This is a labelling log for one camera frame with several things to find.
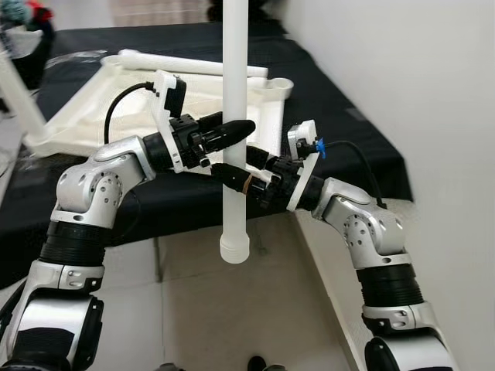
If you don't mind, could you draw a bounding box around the black open suitcase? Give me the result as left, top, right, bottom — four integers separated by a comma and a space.
0, 15, 56, 90

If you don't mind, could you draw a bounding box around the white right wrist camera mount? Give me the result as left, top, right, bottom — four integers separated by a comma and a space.
286, 120, 319, 213

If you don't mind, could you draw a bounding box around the beige cloth covered bench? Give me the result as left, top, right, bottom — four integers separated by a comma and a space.
108, 0, 225, 28

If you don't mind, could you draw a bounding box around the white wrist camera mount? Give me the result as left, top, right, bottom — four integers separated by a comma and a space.
286, 120, 319, 213
151, 70, 188, 174

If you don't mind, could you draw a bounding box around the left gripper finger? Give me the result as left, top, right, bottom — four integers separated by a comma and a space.
204, 119, 257, 151

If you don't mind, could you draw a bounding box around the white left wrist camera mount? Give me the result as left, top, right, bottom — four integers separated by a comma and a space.
151, 70, 188, 174

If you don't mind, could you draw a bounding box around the red cloth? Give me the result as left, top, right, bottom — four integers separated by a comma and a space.
27, 4, 53, 22

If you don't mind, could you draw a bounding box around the white plastic children table top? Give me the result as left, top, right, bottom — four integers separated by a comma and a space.
22, 53, 296, 167

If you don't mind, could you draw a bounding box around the black round bowl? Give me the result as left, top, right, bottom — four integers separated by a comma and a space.
207, 0, 283, 22

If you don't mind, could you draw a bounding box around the clear plastic bag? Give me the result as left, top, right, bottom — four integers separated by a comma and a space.
0, 27, 39, 55

